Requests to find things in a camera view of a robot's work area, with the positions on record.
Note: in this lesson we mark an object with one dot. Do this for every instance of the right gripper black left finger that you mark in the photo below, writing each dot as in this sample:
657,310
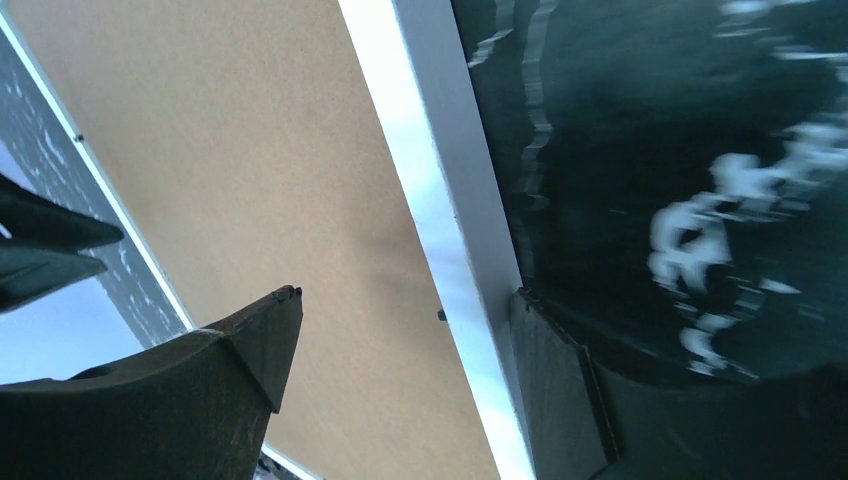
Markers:
194,407

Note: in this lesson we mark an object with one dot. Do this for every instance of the white picture frame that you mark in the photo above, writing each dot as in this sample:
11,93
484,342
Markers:
413,67

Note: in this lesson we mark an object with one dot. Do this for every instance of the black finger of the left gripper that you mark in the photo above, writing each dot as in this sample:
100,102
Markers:
28,216

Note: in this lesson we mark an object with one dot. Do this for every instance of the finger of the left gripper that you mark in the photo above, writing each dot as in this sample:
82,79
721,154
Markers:
30,272

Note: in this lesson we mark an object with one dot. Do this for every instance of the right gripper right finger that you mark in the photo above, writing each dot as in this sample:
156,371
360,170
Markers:
594,408

